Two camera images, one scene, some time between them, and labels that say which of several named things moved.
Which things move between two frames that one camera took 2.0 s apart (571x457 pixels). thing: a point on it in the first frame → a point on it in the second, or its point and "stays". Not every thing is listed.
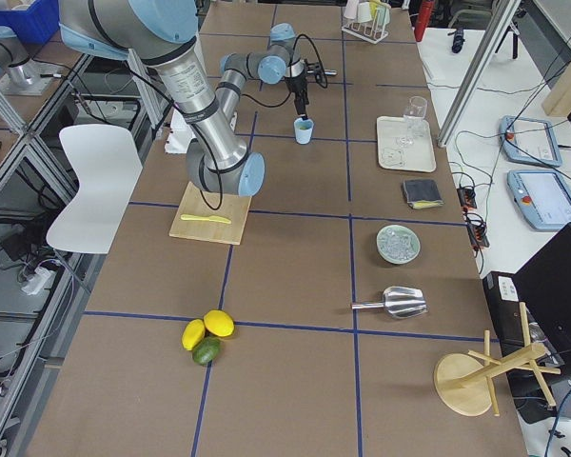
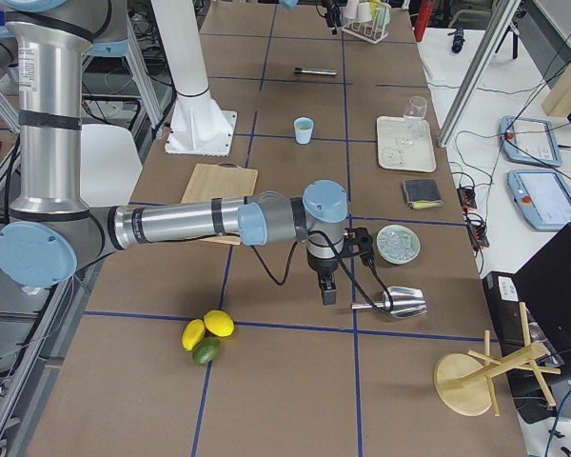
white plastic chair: x=106 y=162 stays
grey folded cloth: x=423 y=193 stays
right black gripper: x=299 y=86 → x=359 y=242
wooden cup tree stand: x=465 y=385 stays
